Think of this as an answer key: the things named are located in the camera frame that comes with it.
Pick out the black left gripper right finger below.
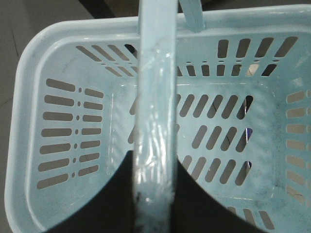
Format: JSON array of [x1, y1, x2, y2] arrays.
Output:
[[171, 161, 263, 233]]

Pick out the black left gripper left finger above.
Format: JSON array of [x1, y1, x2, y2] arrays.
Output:
[[48, 150, 134, 233]]

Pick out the light blue plastic basket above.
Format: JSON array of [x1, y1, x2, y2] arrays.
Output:
[[4, 0, 311, 233]]

